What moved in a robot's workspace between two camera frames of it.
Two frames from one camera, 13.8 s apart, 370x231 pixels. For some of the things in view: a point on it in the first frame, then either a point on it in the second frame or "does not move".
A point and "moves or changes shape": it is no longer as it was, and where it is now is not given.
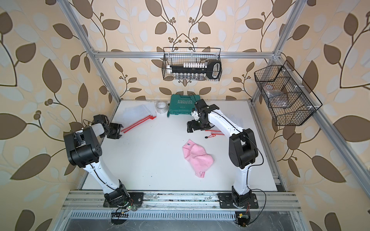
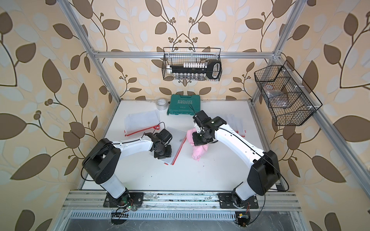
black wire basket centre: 191,64 does not move
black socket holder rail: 197,70 does not move
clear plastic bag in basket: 277,98 does not move
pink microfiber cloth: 196,155 moves or changes shape
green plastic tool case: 182,104 does not move
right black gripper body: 204,122 to 200,137
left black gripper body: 112,130 to 164,152
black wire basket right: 287,98 does not move
